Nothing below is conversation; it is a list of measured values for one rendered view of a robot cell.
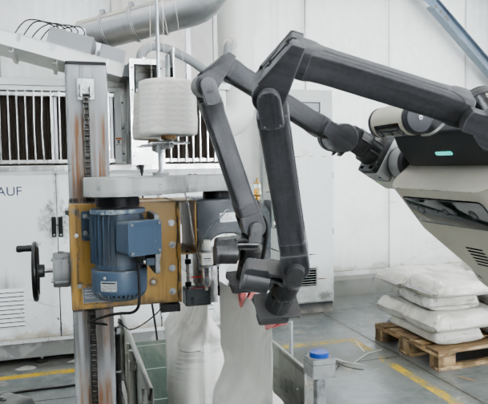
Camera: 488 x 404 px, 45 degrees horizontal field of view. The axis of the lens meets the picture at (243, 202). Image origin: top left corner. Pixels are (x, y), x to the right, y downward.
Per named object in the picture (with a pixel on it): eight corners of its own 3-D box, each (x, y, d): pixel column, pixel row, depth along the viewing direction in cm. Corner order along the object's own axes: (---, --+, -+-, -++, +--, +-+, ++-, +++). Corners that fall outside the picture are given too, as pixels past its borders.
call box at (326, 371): (336, 377, 182) (336, 358, 182) (312, 380, 180) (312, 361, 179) (325, 369, 190) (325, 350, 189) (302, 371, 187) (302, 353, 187)
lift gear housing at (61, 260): (70, 289, 175) (69, 252, 174) (51, 291, 173) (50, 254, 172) (70, 283, 185) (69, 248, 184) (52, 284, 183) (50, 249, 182)
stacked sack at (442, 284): (514, 295, 419) (514, 275, 418) (434, 303, 400) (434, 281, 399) (474, 284, 460) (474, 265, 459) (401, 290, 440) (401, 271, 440)
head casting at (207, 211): (272, 282, 189) (271, 190, 187) (197, 288, 182) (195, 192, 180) (244, 267, 217) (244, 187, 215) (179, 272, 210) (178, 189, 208)
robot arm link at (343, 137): (219, 39, 141) (211, 45, 151) (192, 88, 141) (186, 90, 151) (364, 131, 154) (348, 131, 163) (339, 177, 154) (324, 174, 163)
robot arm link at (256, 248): (265, 248, 152) (260, 236, 157) (239, 248, 151) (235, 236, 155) (261, 269, 156) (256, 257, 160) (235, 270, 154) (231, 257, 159)
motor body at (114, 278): (151, 300, 157) (149, 208, 156) (93, 305, 153) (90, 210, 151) (143, 289, 172) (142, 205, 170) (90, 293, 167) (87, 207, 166)
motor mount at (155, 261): (165, 273, 158) (164, 214, 157) (141, 275, 156) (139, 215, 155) (151, 258, 185) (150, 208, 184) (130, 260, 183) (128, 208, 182)
